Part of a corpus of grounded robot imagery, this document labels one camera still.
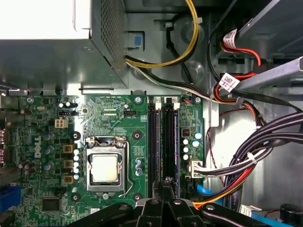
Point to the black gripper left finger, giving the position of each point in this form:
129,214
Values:
151,215

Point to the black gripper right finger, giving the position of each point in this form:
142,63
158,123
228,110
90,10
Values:
182,216

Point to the black RAM slot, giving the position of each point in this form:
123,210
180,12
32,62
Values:
167,142
151,146

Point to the white board power plug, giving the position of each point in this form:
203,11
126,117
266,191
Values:
196,168

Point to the metal CPU socket cover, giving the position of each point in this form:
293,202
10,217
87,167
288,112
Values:
106,187

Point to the silver CPU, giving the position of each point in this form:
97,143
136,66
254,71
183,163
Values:
105,168

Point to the black square chip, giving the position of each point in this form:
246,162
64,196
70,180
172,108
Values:
51,203

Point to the black open PC case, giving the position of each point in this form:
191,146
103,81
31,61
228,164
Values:
279,182

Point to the green Dell motherboard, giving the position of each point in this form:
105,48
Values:
113,118

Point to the white four-pin board connector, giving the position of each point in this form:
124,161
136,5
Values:
61,123

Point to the blue VGA port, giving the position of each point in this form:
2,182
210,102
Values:
9,198

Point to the grey power supply unit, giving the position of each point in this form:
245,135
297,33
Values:
59,61

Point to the grey metal disk bay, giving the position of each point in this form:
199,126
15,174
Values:
279,30

